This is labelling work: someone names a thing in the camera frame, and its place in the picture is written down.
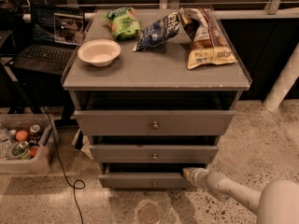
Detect grey bottom drawer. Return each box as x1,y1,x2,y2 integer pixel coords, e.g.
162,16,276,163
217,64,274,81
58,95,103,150
99,163,205,189

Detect grey drawer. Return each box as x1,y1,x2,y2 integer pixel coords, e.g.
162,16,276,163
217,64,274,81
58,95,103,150
90,145,218,163
75,110,234,136
99,163,205,189

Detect grey drawer cabinet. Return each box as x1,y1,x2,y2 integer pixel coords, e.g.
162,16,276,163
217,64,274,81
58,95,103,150
61,7,252,183

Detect grey middle drawer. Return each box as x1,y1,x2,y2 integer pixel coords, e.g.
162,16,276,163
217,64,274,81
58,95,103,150
90,145,218,163

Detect grey top drawer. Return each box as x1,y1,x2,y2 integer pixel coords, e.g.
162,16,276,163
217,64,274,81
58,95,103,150
75,110,234,136

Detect brown and cream chip bag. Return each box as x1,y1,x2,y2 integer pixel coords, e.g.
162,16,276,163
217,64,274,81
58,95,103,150
180,7,237,70

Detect blue chip bag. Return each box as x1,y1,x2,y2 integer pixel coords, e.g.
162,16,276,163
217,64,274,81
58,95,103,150
133,12,179,51

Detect white bowl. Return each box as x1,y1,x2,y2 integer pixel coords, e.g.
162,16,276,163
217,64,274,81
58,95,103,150
78,39,121,67

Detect dark soda can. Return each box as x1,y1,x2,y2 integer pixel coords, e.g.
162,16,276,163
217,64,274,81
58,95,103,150
29,124,41,141

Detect red round fruit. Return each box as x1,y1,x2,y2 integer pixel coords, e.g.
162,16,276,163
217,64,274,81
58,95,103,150
28,147,38,159

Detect clear plastic storage bin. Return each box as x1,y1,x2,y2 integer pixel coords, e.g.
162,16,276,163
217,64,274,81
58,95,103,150
0,114,58,174

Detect green chip bag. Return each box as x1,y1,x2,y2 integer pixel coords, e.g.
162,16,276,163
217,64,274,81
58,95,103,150
103,7,141,40

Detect green tin can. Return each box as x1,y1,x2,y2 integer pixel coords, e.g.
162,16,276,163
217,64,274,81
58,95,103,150
9,141,29,159

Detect orange fruit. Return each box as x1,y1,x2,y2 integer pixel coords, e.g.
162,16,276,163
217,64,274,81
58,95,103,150
16,131,29,141

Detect black laptop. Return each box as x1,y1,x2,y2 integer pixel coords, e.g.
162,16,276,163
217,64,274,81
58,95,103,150
11,4,85,75

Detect black cable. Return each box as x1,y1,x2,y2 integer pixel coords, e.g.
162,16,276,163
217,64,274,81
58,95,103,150
36,91,87,224

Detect white diagonal post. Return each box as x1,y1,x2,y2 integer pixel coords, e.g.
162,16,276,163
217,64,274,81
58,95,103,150
263,43,299,112

